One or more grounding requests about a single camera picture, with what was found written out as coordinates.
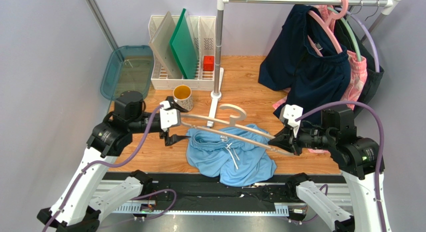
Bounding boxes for beige plastic hanger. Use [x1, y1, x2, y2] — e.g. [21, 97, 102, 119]
[179, 103, 295, 157]

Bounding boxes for light blue shorts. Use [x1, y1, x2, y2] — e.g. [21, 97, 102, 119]
[186, 128, 277, 187]

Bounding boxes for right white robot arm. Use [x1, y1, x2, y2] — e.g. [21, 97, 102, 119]
[269, 101, 391, 232]

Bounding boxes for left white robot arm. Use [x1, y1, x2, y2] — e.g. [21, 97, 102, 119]
[36, 90, 185, 232]

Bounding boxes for navy blue shorts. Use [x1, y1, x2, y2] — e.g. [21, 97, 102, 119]
[258, 4, 351, 112]

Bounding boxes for pink patterned shorts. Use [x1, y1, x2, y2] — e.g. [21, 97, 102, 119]
[272, 5, 368, 154]

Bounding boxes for black shorts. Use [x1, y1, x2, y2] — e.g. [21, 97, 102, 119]
[337, 22, 385, 104]

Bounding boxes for green plastic hanger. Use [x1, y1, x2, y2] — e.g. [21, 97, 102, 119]
[320, 5, 362, 62]

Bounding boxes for lavender plastic hanger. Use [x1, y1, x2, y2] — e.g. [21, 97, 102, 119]
[346, 11, 380, 73]

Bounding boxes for pink plastic hanger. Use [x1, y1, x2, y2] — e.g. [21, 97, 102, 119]
[308, 0, 349, 54]

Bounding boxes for white floral mug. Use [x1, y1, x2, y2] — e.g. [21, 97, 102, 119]
[172, 84, 194, 111]

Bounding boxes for white dish rack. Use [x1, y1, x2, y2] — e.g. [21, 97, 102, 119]
[148, 12, 216, 91]

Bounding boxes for red cube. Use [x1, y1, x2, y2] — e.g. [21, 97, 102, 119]
[202, 55, 215, 72]

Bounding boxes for teal plastic basket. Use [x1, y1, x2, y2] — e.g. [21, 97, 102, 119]
[100, 45, 155, 101]

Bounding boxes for green cutting board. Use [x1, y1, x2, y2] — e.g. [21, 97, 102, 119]
[169, 8, 199, 80]

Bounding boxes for grey cutting board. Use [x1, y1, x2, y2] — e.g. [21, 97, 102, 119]
[148, 11, 183, 79]

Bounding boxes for silver clothes rack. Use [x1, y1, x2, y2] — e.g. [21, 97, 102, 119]
[206, 0, 402, 128]

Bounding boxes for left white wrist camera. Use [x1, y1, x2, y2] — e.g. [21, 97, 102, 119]
[159, 99, 181, 132]

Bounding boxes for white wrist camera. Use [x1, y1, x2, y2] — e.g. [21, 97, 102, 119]
[279, 104, 304, 137]
[159, 99, 181, 132]

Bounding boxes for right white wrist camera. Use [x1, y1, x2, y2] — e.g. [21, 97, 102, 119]
[279, 104, 304, 137]

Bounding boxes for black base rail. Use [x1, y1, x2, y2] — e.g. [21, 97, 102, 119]
[103, 171, 349, 214]

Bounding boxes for grey metal wall pole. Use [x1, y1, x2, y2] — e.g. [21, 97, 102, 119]
[85, 0, 119, 51]

